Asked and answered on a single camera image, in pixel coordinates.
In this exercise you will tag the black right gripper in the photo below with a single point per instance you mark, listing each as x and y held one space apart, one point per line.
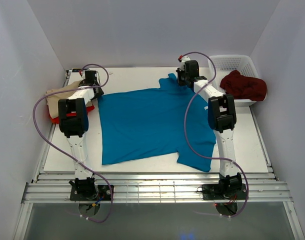
179 72

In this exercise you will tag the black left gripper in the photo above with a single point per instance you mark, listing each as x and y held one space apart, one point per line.
100 93

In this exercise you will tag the blue t shirt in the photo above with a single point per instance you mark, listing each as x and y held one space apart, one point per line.
150 122

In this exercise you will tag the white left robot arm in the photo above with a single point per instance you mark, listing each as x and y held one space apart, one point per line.
74 124

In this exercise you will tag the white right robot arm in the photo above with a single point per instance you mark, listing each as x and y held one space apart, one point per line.
221 119

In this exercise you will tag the beige folded t shirt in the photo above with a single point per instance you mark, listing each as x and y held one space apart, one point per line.
52 101

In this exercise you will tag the orange folded t shirt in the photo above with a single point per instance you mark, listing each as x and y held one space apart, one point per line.
55 119

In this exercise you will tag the dark red t shirt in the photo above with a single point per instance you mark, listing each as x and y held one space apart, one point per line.
244 87

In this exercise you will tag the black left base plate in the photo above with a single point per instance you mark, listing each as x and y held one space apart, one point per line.
103 192

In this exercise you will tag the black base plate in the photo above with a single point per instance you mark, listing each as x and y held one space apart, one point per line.
103 192
213 192

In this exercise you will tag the aluminium rail frame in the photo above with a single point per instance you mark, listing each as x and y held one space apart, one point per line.
160 188

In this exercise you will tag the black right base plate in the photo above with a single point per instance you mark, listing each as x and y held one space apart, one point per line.
213 192

